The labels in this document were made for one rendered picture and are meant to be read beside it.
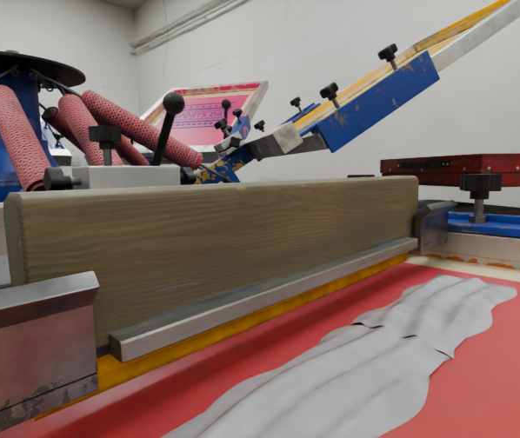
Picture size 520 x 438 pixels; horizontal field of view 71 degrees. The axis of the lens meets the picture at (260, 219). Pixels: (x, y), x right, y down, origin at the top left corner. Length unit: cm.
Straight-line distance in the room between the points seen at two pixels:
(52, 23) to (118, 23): 73
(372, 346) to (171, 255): 13
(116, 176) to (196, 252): 29
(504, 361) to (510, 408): 5
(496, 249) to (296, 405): 36
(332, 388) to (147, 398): 9
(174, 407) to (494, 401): 15
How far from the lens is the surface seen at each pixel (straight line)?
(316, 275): 26
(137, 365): 21
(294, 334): 26
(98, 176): 47
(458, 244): 50
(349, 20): 279
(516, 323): 33
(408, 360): 24
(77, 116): 83
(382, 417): 19
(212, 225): 20
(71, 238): 17
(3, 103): 81
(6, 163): 98
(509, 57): 233
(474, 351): 27
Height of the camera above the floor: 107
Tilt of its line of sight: 7 degrees down
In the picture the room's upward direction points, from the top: 1 degrees counter-clockwise
